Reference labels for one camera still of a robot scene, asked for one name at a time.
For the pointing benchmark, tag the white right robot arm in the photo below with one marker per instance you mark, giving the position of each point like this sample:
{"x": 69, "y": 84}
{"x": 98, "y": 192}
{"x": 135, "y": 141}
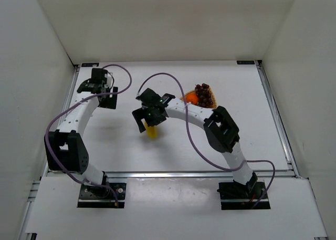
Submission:
{"x": 220, "y": 129}

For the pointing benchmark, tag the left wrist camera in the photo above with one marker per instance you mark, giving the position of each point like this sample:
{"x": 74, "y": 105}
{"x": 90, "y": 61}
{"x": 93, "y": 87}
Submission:
{"x": 99, "y": 76}

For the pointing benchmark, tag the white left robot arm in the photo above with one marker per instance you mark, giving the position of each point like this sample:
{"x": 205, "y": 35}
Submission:
{"x": 65, "y": 148}

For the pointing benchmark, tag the orange fake fruit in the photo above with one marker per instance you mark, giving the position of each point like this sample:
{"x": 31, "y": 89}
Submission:
{"x": 191, "y": 98}

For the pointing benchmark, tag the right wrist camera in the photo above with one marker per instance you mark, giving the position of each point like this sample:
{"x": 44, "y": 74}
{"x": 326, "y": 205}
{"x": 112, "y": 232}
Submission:
{"x": 149, "y": 97}

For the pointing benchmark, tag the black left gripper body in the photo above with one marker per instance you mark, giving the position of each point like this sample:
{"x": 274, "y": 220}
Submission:
{"x": 109, "y": 101}

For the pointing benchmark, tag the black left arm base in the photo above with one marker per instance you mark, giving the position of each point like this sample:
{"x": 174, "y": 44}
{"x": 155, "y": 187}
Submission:
{"x": 96, "y": 197}

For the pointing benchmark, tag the aluminium table rail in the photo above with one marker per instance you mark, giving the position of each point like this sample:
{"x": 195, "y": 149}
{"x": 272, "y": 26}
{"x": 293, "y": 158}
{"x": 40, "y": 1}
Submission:
{"x": 277, "y": 118}
{"x": 209, "y": 174}

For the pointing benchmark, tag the black right corner bracket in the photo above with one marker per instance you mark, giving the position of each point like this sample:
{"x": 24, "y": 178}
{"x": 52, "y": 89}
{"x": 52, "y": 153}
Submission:
{"x": 245, "y": 62}

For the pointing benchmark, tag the black corner bracket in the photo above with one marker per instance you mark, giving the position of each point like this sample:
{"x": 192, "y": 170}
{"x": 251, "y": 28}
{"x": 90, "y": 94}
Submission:
{"x": 90, "y": 64}
{"x": 245, "y": 62}

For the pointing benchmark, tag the purple fake grape bunch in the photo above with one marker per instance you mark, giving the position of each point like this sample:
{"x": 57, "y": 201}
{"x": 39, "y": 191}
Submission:
{"x": 205, "y": 99}

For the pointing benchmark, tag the black left corner bracket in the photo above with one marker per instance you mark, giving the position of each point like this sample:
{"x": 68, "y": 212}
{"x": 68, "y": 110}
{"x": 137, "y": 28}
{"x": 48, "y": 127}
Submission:
{"x": 90, "y": 64}

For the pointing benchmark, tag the aluminium right table rail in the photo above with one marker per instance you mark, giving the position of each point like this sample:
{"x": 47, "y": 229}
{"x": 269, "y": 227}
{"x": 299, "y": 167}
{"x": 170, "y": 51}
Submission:
{"x": 277, "y": 118}

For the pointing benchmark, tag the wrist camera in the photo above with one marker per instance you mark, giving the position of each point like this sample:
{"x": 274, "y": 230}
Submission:
{"x": 99, "y": 76}
{"x": 149, "y": 97}

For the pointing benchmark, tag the aluminium front table rail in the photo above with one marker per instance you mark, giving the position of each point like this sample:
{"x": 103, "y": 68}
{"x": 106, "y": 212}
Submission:
{"x": 209, "y": 174}

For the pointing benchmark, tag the woven wicker fruit bowl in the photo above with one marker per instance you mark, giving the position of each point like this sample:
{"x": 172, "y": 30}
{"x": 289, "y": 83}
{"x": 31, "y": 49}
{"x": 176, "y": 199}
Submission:
{"x": 215, "y": 104}

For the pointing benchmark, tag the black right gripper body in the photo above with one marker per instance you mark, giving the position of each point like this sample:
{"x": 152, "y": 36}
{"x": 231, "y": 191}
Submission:
{"x": 144, "y": 116}

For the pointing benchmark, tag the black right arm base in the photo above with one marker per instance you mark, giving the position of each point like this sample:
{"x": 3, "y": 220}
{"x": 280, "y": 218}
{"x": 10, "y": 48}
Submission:
{"x": 233, "y": 198}

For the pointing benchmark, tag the yellow fake banana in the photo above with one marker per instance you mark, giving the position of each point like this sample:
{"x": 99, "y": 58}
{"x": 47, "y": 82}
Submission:
{"x": 151, "y": 131}

